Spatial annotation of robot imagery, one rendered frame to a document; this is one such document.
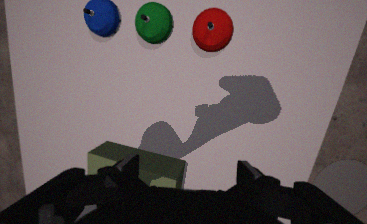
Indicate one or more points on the blue bell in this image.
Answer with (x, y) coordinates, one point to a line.
(102, 18)

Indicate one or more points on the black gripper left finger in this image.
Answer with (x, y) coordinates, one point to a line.
(65, 195)

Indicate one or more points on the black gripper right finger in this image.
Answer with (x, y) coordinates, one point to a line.
(266, 193)

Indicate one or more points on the red dome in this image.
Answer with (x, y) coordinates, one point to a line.
(212, 37)

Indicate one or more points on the green bell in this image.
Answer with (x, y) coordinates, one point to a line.
(157, 24)

